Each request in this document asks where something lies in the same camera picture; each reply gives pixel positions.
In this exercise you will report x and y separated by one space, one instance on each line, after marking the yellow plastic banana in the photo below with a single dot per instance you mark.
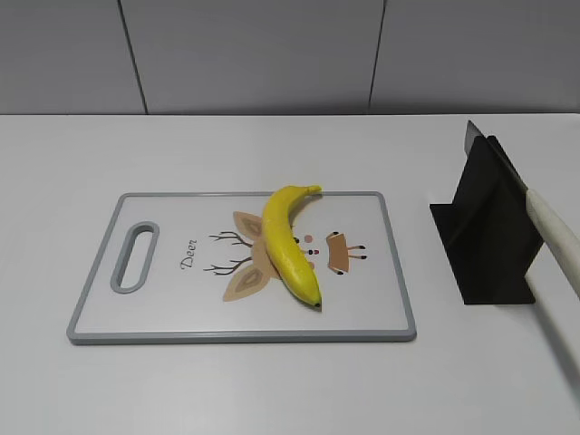
285 254

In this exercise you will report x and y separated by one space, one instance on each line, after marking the white-handled kitchen knife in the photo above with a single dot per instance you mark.
559 237

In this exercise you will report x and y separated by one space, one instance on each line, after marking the white deer cutting board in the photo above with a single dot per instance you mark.
193 268

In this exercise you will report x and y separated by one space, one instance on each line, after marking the black knife stand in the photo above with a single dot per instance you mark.
489 239

